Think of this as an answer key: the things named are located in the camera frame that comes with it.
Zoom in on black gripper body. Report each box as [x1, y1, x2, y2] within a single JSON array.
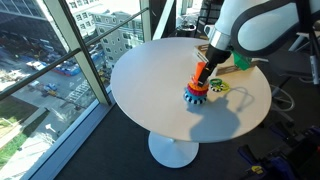
[[204, 44, 232, 70]]

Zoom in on wooden slatted tray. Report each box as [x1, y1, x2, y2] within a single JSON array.
[[192, 43, 264, 77]]

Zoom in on light blue round plate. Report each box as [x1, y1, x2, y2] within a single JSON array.
[[147, 130, 200, 169]]

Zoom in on white chair wooden legs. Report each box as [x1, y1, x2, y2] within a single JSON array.
[[288, 30, 320, 53]]

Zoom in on orange cone stacking post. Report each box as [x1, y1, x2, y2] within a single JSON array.
[[194, 61, 208, 84]]

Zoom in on green toy ring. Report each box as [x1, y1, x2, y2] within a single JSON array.
[[209, 78, 224, 87]]

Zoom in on orange toy ring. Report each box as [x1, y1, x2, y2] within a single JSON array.
[[188, 81, 210, 93]]

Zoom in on black white striped ring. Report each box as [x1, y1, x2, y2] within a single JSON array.
[[210, 84, 225, 93]]

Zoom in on red toy ring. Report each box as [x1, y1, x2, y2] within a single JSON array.
[[187, 85, 209, 98]]

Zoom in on blue white striped ring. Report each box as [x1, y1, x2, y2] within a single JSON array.
[[183, 89, 208, 106]]

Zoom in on yellow toy ring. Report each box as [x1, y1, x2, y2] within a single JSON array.
[[218, 80, 231, 93]]

